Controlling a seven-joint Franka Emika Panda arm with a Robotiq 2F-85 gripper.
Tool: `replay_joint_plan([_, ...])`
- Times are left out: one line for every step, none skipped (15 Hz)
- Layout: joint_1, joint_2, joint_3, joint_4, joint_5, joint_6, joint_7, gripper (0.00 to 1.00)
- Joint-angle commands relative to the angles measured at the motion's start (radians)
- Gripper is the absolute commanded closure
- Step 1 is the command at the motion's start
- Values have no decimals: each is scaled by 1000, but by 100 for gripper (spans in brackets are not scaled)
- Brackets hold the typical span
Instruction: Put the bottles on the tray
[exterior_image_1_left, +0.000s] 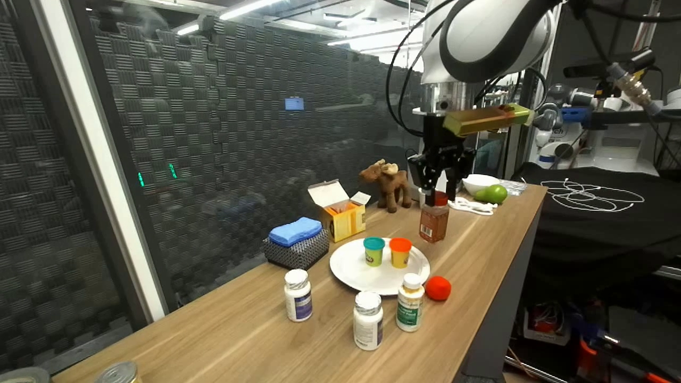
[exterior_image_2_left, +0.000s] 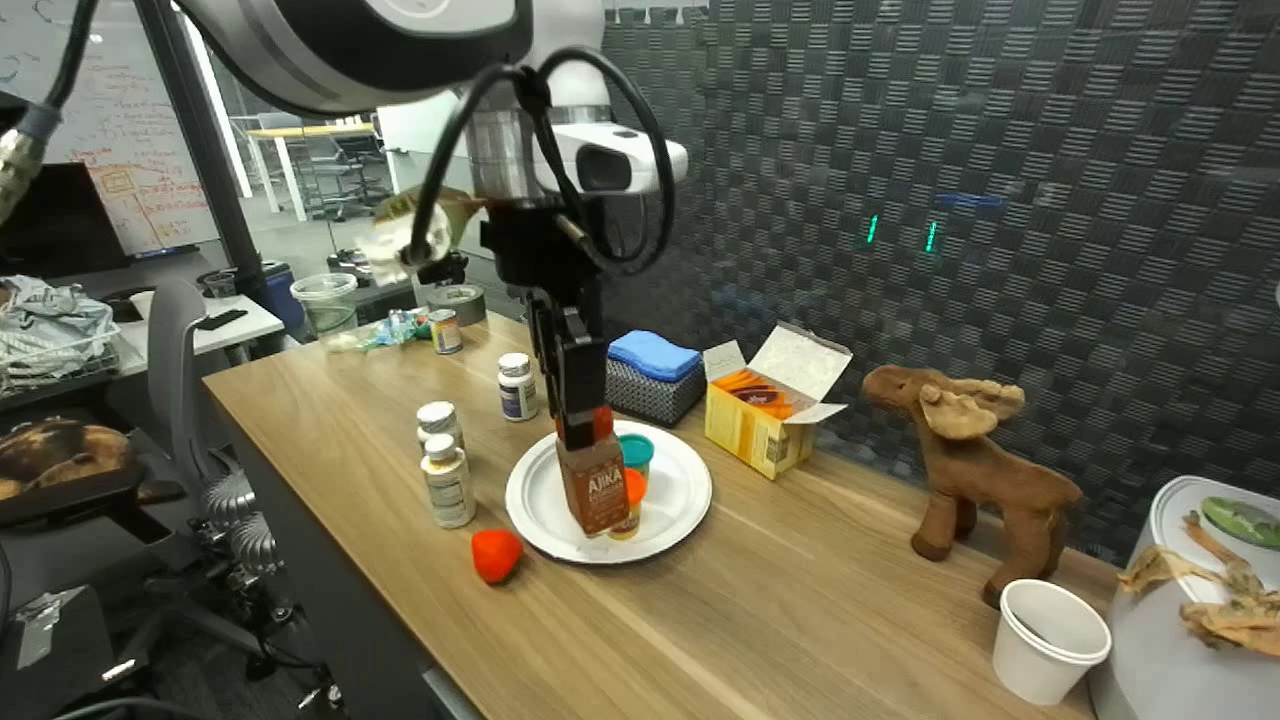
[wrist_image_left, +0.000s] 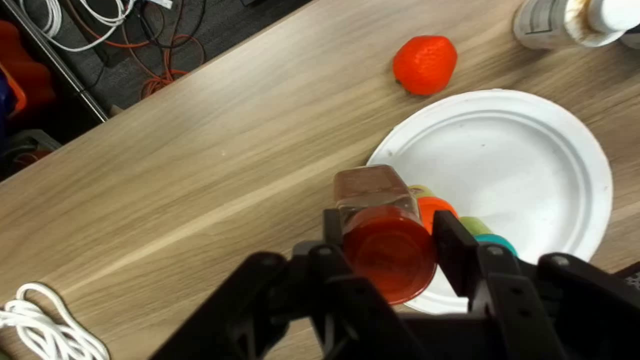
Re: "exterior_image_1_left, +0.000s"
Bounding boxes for blue device on shelf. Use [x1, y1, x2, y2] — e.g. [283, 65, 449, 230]
[560, 104, 591, 124]

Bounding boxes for silver metal can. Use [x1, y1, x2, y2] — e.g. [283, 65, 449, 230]
[93, 360, 143, 383]

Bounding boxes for blue sponge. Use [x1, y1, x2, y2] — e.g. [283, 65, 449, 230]
[268, 215, 324, 249]

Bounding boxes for brown spice bottle orange lid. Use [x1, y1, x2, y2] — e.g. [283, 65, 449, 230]
[417, 189, 451, 245]

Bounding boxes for teal lid dough tub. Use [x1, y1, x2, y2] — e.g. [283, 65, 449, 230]
[361, 236, 387, 267]

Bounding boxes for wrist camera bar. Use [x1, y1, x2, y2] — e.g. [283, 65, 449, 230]
[443, 103, 534, 138]

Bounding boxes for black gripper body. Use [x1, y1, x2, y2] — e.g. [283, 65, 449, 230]
[422, 115, 460, 165]

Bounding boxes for white rope bundle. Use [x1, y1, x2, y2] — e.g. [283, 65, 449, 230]
[447, 195, 499, 216]

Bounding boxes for orange padded bag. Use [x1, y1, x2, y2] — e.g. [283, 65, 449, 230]
[573, 334, 602, 381]

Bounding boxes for red knitted ball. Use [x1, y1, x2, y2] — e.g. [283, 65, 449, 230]
[424, 275, 453, 304]

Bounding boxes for thin white cable loops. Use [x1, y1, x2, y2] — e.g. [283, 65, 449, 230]
[538, 176, 647, 215]

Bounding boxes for robot cable with metal connector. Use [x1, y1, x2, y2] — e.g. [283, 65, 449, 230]
[562, 48, 665, 119]

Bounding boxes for green pear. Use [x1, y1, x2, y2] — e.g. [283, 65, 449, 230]
[472, 182, 511, 207]

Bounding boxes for white pill bottle blue label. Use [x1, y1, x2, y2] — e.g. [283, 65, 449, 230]
[283, 267, 314, 326]

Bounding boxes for small box with red contents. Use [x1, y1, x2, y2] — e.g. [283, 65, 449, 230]
[522, 304, 570, 348]

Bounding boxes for open yellow cardboard box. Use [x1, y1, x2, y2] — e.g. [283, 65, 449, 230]
[306, 178, 373, 245]

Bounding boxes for black cloth table cover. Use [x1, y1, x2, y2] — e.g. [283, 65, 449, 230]
[512, 161, 681, 286]

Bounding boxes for white bowl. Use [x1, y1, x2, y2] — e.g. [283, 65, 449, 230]
[460, 173, 524, 199]

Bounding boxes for white paper plate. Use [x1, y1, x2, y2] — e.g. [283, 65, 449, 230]
[328, 234, 431, 297]

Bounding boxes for white pill bottle green label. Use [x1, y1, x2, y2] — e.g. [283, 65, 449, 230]
[394, 273, 428, 334]

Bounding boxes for brown moose plush toy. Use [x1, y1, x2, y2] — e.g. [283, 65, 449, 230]
[358, 157, 412, 215]

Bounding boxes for large white pill bottle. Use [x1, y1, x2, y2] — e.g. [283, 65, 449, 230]
[350, 287, 384, 354]

